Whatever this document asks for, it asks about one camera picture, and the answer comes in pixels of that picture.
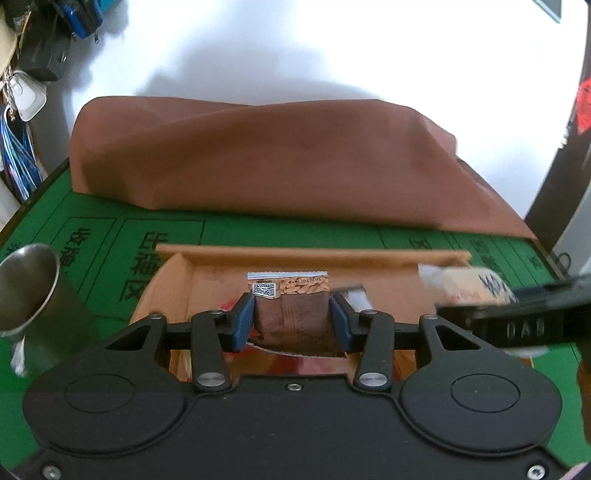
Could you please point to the brown cloth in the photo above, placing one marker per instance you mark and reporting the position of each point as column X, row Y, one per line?
column 286, row 157

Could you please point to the dark wooden furniture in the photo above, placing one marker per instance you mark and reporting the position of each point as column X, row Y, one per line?
column 570, row 198

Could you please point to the brown snack packet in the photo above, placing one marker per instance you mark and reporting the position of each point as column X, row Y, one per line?
column 293, row 314

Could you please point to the white purse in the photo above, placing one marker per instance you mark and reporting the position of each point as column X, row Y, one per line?
column 27, row 97

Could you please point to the wooden tray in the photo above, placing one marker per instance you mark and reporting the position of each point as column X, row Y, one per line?
column 207, row 277

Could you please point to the red hanging ornament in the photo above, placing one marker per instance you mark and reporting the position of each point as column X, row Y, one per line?
column 584, row 106

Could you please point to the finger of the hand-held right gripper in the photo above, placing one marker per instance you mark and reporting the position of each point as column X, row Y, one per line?
column 554, row 286

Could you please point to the steel mug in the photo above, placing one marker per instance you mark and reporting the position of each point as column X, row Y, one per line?
column 41, row 314

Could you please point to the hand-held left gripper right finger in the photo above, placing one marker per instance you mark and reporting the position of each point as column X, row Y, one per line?
column 342, row 323

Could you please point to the blue bag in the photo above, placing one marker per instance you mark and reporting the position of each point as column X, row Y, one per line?
column 81, row 16

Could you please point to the black bag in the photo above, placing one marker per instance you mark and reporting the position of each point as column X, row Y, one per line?
column 44, row 57

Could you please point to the white bread packet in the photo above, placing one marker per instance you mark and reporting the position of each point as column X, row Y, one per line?
column 466, row 286

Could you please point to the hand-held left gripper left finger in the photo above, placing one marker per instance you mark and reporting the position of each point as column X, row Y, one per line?
column 242, row 323

